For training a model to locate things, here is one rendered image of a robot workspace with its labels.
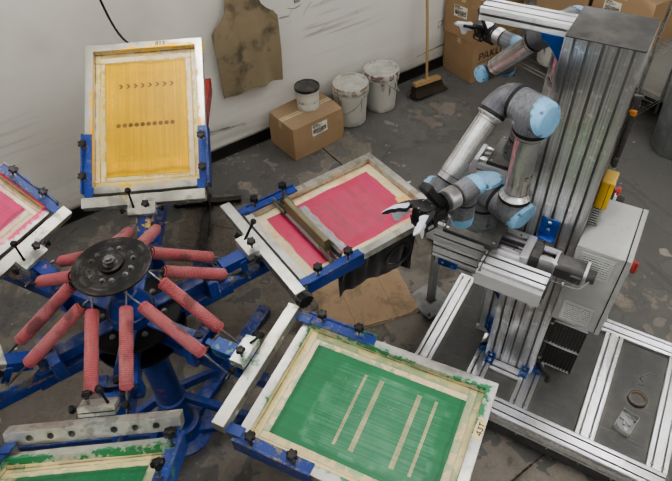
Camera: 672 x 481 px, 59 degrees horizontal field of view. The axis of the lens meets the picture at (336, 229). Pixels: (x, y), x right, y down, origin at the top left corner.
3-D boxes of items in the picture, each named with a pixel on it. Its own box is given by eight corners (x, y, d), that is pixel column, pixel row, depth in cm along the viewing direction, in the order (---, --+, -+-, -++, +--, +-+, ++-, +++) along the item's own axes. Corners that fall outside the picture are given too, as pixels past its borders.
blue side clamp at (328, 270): (357, 257, 270) (357, 246, 265) (364, 263, 267) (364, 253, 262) (302, 287, 258) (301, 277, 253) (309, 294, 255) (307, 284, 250)
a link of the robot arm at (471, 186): (485, 198, 196) (489, 179, 190) (461, 212, 191) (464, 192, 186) (469, 186, 200) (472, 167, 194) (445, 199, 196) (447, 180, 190)
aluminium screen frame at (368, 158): (369, 157, 321) (369, 152, 318) (442, 216, 286) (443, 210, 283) (242, 217, 290) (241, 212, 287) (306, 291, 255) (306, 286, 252)
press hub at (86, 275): (202, 383, 333) (137, 207, 238) (235, 436, 309) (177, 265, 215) (137, 421, 318) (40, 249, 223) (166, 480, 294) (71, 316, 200)
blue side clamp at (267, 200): (293, 193, 303) (292, 183, 298) (298, 198, 300) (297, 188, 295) (242, 218, 292) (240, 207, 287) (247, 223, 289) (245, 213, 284)
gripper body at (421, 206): (424, 235, 185) (453, 218, 189) (424, 213, 179) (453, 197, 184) (408, 224, 190) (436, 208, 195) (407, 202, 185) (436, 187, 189)
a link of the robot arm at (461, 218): (454, 207, 210) (458, 183, 202) (477, 224, 203) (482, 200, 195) (438, 216, 206) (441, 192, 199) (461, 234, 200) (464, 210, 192)
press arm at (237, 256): (252, 250, 268) (251, 243, 265) (259, 258, 265) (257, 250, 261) (218, 267, 262) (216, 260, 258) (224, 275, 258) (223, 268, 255)
